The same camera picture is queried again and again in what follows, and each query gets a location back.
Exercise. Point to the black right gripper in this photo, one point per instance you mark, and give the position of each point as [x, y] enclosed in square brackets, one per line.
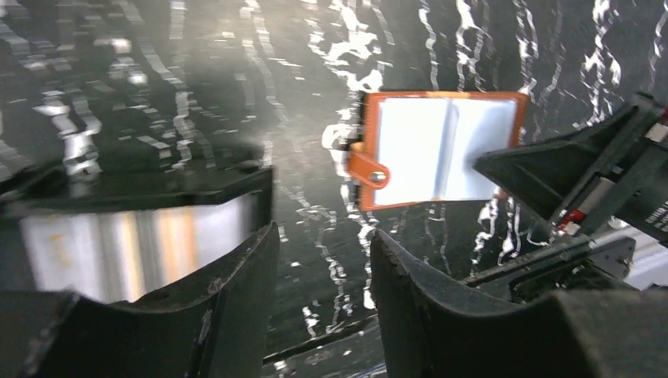
[578, 181]

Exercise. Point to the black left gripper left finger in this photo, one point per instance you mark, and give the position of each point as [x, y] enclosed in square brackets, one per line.
[211, 323]

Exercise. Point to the orange leather card holder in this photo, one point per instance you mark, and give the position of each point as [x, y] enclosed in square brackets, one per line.
[420, 146]

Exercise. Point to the black card storage box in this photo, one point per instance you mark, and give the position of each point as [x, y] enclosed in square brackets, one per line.
[47, 191]

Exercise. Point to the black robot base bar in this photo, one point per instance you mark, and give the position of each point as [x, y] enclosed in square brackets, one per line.
[403, 285]

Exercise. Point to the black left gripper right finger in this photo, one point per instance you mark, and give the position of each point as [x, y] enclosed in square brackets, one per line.
[581, 333]

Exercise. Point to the stack of cards in box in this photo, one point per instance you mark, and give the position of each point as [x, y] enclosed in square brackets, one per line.
[113, 257]

